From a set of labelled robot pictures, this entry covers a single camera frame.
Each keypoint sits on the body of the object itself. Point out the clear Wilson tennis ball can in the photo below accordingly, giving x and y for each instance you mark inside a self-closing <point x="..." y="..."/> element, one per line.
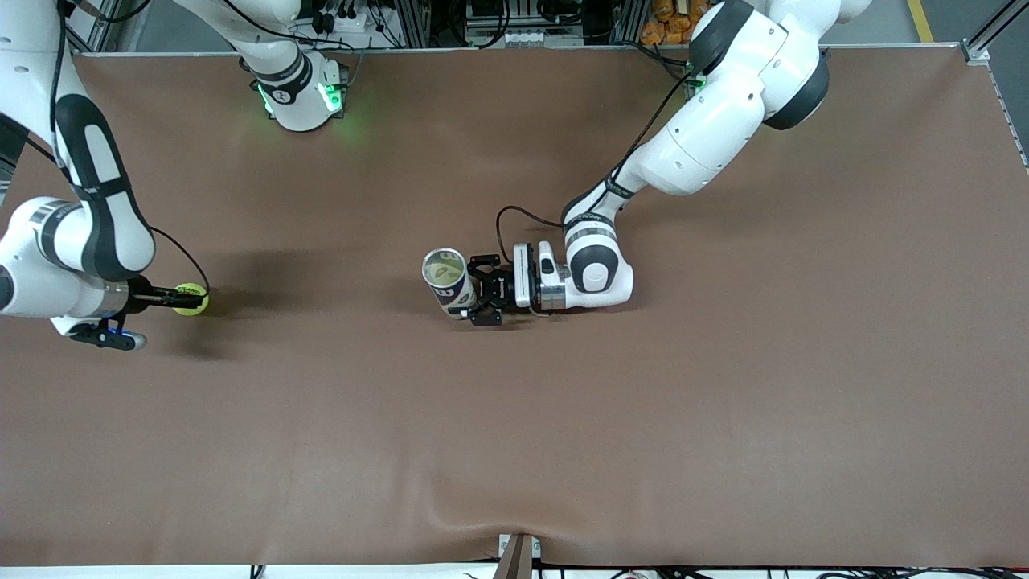
<point x="454" y="301"/>

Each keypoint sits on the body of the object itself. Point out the white connector strip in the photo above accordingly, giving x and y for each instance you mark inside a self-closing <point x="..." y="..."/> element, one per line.
<point x="522" y="38"/>

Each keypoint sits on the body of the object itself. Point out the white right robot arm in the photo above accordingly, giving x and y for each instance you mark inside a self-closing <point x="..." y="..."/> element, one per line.
<point x="32" y="281"/>

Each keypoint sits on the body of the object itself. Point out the white power strip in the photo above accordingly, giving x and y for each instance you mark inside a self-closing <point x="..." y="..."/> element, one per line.
<point x="346" y="20"/>

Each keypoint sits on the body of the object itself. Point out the metal table corner bracket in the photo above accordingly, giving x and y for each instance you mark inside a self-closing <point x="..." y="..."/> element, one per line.
<point x="977" y="54"/>

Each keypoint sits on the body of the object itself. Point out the aluminium frame strut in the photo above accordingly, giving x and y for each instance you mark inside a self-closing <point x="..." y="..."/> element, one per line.
<point x="987" y="30"/>
<point x="100" y="24"/>

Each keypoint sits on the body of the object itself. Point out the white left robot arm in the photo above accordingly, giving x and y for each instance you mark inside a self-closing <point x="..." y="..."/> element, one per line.
<point x="707" y="137"/>

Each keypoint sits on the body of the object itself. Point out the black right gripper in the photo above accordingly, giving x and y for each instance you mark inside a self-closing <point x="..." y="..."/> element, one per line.
<point x="143" y="296"/>

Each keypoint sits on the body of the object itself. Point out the brown table cover sheet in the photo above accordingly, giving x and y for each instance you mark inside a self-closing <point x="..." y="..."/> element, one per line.
<point x="482" y="442"/>

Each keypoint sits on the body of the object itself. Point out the orange toy bread pile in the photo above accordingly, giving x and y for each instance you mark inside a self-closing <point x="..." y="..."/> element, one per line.
<point x="667" y="24"/>

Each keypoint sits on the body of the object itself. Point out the table edge camera post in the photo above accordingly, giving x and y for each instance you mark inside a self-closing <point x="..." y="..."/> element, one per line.
<point x="518" y="563"/>

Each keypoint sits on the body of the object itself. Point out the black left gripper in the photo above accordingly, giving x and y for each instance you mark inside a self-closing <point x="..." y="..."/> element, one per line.
<point x="499" y="290"/>

